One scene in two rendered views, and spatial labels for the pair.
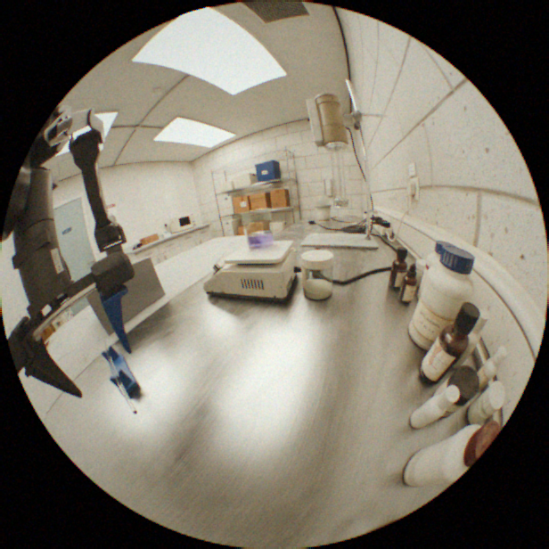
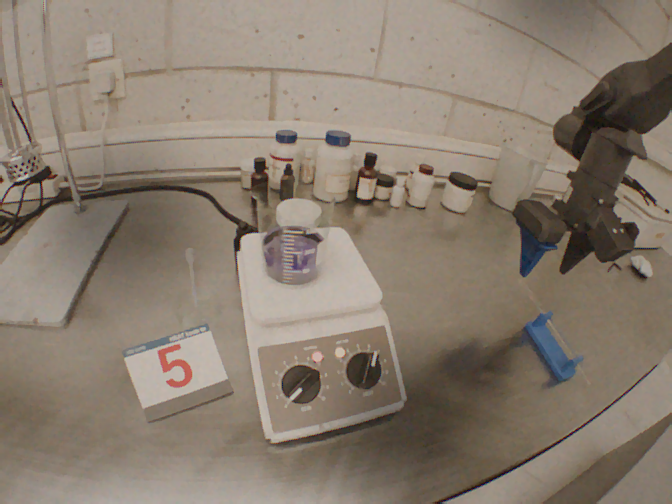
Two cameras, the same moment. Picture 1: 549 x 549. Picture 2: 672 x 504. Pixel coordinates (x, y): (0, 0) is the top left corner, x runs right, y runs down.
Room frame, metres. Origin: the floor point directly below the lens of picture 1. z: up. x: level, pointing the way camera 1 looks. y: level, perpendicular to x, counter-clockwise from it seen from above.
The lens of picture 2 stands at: (0.46, 0.20, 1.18)
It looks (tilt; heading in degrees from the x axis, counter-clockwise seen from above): 37 degrees down; 225
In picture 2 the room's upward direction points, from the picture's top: 9 degrees clockwise
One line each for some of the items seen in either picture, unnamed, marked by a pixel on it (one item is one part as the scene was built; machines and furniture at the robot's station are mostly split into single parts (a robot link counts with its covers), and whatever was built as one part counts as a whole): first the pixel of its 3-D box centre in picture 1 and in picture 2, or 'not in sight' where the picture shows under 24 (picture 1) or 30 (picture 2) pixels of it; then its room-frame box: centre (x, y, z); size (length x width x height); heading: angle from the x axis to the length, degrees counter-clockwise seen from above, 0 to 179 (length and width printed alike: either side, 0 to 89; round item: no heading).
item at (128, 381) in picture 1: (116, 367); (555, 342); (0.08, 0.27, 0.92); 0.10 x 0.03 x 0.04; 60
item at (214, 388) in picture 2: not in sight; (176, 372); (0.47, 0.03, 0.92); 0.09 x 0.06 x 0.04; 174
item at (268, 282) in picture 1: (253, 269); (309, 316); (0.33, 0.05, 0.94); 0.22 x 0.13 x 0.08; 69
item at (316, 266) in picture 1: (317, 274); not in sight; (0.26, -0.08, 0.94); 0.06 x 0.06 x 0.08
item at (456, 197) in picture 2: not in sight; (459, 192); (-0.15, -0.06, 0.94); 0.07 x 0.07 x 0.07
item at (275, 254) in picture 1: (260, 250); (305, 267); (0.32, 0.02, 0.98); 0.12 x 0.12 x 0.01; 69
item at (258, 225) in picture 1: (258, 229); (291, 234); (0.34, 0.02, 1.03); 0.07 x 0.06 x 0.08; 153
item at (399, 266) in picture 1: (399, 267); (259, 180); (0.23, -0.25, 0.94); 0.03 x 0.03 x 0.08
